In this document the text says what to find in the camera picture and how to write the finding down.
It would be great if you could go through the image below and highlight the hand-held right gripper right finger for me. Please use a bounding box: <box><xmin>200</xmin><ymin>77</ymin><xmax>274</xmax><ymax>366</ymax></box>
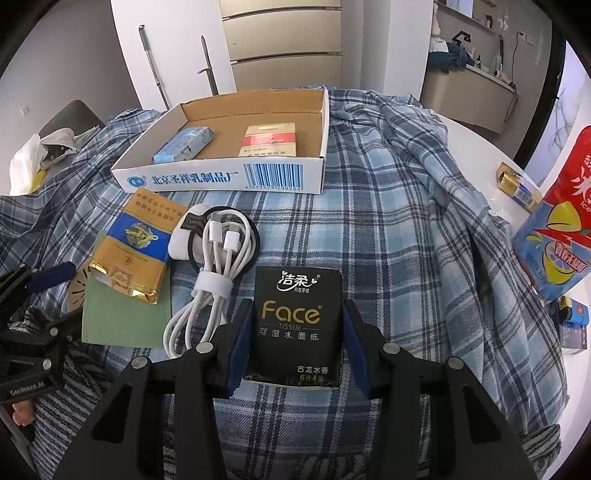
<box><xmin>342</xmin><ymin>299</ymin><xmax>539</xmax><ymax>480</ymax></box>

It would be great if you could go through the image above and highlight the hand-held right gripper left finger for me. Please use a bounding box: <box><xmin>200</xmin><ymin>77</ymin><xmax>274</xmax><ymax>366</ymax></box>
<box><xmin>53</xmin><ymin>298</ymin><xmax>257</xmax><ymax>480</ymax></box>

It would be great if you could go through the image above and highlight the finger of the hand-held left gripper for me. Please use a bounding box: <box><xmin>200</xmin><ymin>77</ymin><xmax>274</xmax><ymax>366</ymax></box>
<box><xmin>0</xmin><ymin>261</ymin><xmax>78</xmax><ymax>301</ymax></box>
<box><xmin>0</xmin><ymin>310</ymin><xmax>88</xmax><ymax>344</ymax></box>

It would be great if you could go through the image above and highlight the beige round disc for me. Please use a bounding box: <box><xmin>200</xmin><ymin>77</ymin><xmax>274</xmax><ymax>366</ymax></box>
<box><xmin>68</xmin><ymin>265</ymin><xmax>100</xmax><ymax>311</ymax></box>

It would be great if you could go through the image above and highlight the green cloth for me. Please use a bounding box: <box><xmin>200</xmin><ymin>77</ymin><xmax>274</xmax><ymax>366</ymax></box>
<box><xmin>82</xmin><ymin>231</ymin><xmax>172</xmax><ymax>348</ymax></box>

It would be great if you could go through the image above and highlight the gold and blue cigarette pack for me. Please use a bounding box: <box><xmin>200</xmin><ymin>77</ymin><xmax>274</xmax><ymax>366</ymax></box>
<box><xmin>88</xmin><ymin>187</ymin><xmax>188</xmax><ymax>305</ymax></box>

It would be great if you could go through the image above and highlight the white charging cable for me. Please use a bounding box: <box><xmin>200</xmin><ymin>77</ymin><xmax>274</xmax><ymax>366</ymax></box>
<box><xmin>164</xmin><ymin>217</ymin><xmax>260</xmax><ymax>358</ymax></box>

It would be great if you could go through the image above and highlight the black hair tie white plush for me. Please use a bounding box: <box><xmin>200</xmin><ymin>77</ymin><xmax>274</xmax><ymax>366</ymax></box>
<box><xmin>167</xmin><ymin>205</ymin><xmax>260</xmax><ymax>273</ymax></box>

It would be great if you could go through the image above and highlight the white cardboard box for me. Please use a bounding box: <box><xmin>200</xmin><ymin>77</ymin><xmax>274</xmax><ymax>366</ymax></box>
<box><xmin>110</xmin><ymin>88</ymin><xmax>329</xmax><ymax>195</ymax></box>

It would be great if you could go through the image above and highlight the person's left hand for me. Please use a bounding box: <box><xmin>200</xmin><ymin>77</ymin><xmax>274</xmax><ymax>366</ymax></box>
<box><xmin>11</xmin><ymin>401</ymin><xmax>37</xmax><ymax>426</ymax></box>

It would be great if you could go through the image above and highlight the blue plaid shirt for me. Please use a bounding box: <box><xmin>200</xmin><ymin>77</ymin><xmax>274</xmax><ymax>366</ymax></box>
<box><xmin>0</xmin><ymin>85</ymin><xmax>566</xmax><ymax>480</ymax></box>

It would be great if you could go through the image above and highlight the white plastic bag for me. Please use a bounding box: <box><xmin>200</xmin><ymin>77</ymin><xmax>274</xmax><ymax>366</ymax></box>
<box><xmin>9</xmin><ymin>127</ymin><xmax>100</xmax><ymax>197</ymax></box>

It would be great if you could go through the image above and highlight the grey chair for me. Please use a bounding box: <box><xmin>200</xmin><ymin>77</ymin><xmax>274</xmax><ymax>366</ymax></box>
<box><xmin>38</xmin><ymin>99</ymin><xmax>106</xmax><ymax>139</ymax></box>

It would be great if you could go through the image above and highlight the light blue tissue pack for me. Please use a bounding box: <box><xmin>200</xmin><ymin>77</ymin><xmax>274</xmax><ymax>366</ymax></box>
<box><xmin>152</xmin><ymin>127</ymin><xmax>214</xmax><ymax>164</ymax></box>

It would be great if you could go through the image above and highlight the red cigarette pack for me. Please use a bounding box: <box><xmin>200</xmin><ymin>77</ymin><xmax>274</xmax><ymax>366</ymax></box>
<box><xmin>238</xmin><ymin>122</ymin><xmax>297</xmax><ymax>160</ymax></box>

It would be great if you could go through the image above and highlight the small blue box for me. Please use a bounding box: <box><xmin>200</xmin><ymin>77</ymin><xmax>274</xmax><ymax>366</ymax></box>
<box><xmin>556</xmin><ymin>295</ymin><xmax>591</xmax><ymax>355</ymax></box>

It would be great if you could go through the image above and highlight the gold foil pack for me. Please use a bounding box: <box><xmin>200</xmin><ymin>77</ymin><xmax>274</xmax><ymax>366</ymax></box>
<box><xmin>496</xmin><ymin>161</ymin><xmax>543</xmax><ymax>213</ymax></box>

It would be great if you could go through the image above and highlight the red and blue drink bottle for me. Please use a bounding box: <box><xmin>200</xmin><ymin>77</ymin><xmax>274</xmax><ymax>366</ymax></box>
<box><xmin>512</xmin><ymin>124</ymin><xmax>591</xmax><ymax>303</ymax></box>

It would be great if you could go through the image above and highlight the dark metal pole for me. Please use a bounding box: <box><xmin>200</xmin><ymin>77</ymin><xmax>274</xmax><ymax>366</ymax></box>
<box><xmin>199</xmin><ymin>36</ymin><xmax>219</xmax><ymax>97</ymax></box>

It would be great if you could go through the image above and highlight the beige vanity counter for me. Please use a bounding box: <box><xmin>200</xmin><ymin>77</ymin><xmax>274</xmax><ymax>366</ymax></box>
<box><xmin>420</xmin><ymin>60</ymin><xmax>520</xmax><ymax>134</ymax></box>

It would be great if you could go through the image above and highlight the dark blue cloth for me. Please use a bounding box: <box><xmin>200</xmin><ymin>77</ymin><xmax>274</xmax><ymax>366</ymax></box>
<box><xmin>427</xmin><ymin>44</ymin><xmax>469</xmax><ymax>75</ymax></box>

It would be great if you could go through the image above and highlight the beige drawer cabinet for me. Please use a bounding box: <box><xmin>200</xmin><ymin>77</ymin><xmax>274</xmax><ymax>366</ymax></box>
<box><xmin>219</xmin><ymin>0</ymin><xmax>345</xmax><ymax>93</ymax></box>

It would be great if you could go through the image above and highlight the grey mop handle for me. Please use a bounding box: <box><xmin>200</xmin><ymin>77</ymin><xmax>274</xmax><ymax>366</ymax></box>
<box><xmin>139</xmin><ymin>25</ymin><xmax>169</xmax><ymax>112</ymax></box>

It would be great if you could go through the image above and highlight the printed wall panel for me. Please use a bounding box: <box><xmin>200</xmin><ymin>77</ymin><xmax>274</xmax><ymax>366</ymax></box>
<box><xmin>526</xmin><ymin>39</ymin><xmax>591</xmax><ymax>185</ymax></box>

